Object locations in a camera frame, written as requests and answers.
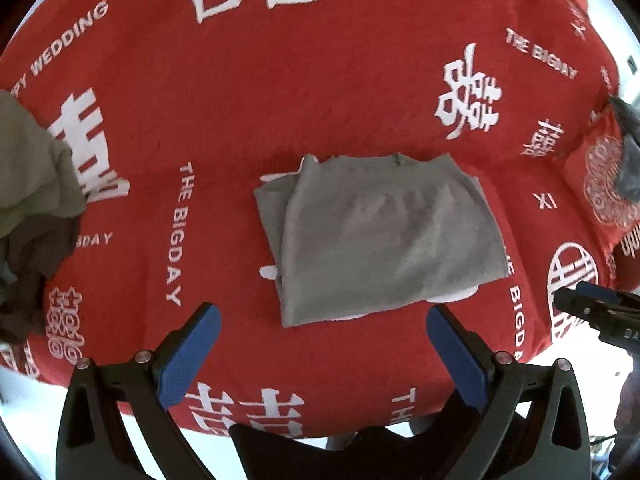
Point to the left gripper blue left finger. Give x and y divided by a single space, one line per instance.
160 379

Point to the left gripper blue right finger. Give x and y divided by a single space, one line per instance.
487 382

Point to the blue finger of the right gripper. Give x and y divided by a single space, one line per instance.
587 309
610 296

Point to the grey knit sweater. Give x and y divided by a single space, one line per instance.
353 236

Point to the red embroidered pillow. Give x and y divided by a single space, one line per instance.
591 171

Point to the dark teal garment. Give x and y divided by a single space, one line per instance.
628 179

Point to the person's black shorts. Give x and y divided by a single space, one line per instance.
375 453

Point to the dark brown garment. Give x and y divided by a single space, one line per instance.
30 256

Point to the olive green garment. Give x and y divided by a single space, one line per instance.
37 172

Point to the red wedding blanket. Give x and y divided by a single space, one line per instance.
177 110

